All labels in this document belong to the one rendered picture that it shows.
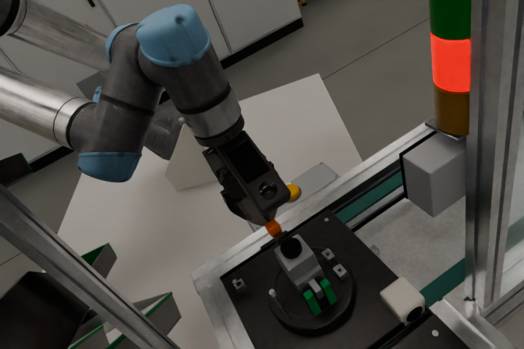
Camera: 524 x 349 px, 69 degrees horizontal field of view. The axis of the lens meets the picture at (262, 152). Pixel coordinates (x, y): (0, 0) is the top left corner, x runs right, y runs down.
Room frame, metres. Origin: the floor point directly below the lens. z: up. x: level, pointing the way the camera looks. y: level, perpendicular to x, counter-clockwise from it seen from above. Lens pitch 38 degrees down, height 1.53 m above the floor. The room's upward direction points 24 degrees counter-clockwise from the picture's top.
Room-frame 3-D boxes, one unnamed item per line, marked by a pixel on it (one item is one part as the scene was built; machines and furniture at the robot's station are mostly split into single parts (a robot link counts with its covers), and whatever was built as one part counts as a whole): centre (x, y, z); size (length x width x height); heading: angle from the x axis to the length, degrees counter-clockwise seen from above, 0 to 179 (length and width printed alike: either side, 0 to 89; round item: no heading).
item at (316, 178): (0.57, -0.02, 0.93); 0.21 x 0.07 x 0.06; 103
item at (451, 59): (0.27, -0.19, 1.34); 0.05 x 0.05 x 0.05
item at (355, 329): (0.34, 0.02, 0.96); 0.24 x 0.24 x 0.02; 13
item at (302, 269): (0.33, 0.01, 1.06); 0.08 x 0.04 x 0.07; 12
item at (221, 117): (0.45, 0.04, 1.28); 0.08 x 0.08 x 0.05
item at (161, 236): (0.88, 0.20, 0.84); 0.90 x 0.70 x 0.03; 81
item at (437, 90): (0.27, -0.19, 1.29); 0.05 x 0.05 x 0.05
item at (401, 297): (0.27, -0.10, 0.97); 0.05 x 0.05 x 0.04; 13
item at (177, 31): (0.45, 0.04, 1.36); 0.09 x 0.08 x 0.11; 31
